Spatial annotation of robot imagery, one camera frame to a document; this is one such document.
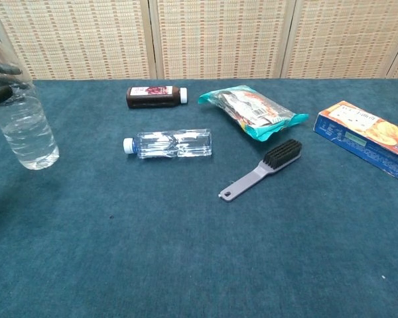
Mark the clear bottle green cap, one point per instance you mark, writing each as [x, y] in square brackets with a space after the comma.
[30, 139]

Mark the dark juice bottle red label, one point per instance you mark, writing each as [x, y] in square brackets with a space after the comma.
[152, 97]

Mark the clear bottle white cap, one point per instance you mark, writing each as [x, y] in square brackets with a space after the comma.
[175, 144]

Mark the blue table cloth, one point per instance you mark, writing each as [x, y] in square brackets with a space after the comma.
[185, 248]

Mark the teal snack bag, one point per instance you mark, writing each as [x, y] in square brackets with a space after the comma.
[252, 112]

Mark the grey brush black bristles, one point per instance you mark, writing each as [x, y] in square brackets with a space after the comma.
[248, 180]

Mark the orange blue cracker box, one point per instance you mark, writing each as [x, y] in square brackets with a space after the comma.
[365, 136]

